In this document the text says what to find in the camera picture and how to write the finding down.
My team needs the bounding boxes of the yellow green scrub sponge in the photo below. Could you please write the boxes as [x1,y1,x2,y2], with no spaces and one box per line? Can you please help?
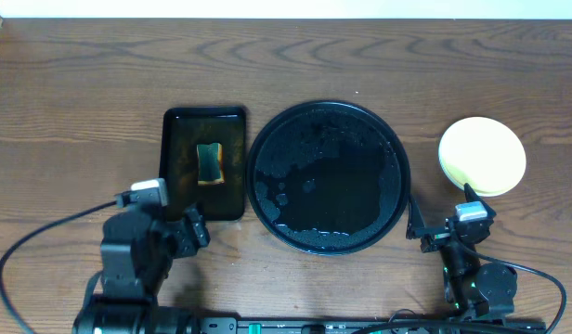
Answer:
[197,143,225,186]

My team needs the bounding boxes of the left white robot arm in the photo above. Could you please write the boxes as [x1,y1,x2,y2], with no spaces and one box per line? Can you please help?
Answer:
[72,204,210,334]

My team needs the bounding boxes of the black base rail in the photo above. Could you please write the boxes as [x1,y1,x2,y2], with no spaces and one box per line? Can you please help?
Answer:
[191,316,546,334]

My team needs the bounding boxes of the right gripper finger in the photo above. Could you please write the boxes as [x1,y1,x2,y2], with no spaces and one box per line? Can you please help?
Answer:
[463,183,493,213]
[406,195,426,239]

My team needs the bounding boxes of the pale yellow plate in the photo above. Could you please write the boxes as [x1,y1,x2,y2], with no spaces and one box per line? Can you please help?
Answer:
[438,117,527,197]

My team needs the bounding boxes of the rectangular black tray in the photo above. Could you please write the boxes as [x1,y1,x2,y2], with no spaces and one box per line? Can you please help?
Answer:
[159,106,246,221]

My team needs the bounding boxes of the round black tray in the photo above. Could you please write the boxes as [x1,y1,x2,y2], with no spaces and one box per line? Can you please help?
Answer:
[245,100,411,255]

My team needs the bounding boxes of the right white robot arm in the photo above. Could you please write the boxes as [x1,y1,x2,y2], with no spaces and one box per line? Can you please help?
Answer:
[406,186,517,322]

